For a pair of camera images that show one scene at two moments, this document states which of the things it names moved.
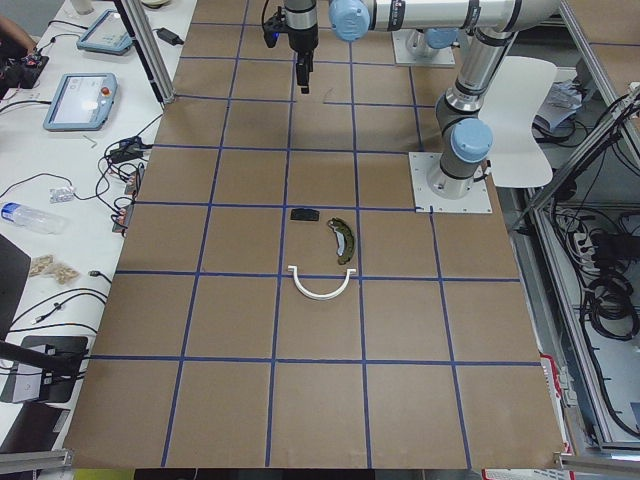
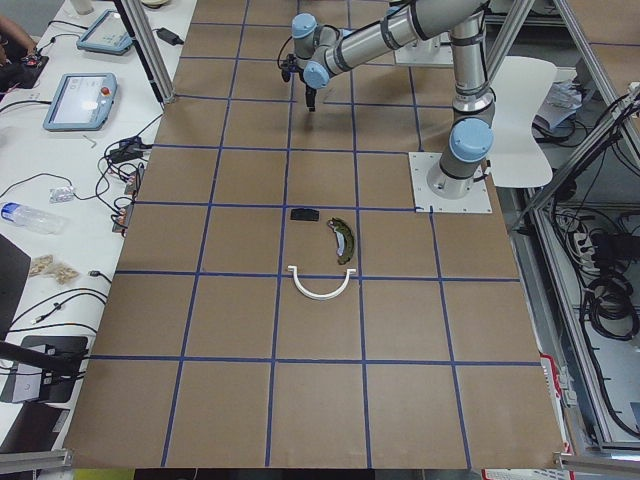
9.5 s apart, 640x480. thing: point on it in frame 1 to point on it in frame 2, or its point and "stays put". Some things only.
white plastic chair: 523,86 stays put
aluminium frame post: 145,38 stays put
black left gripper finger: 304,66 to 310,94
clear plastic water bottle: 21,214 stays put
